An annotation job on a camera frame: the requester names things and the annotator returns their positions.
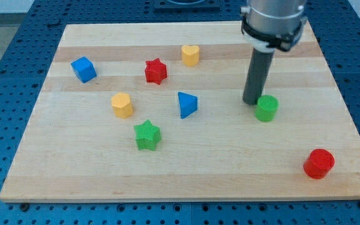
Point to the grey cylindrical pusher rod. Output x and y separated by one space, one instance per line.
256 77

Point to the green cylinder block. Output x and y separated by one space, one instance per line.
266 108

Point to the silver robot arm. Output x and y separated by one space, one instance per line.
269 25

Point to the yellow heart block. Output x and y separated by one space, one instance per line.
190 55

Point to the blue triangle block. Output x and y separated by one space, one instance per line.
188 104

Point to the red star block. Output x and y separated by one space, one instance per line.
155 71

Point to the red cylinder block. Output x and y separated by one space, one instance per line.
319 163

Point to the wooden board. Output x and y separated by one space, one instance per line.
75 150

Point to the green star block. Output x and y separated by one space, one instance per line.
147 135

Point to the yellow hexagon block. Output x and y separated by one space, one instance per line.
122 105

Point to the blue cube block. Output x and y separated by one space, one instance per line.
84 69

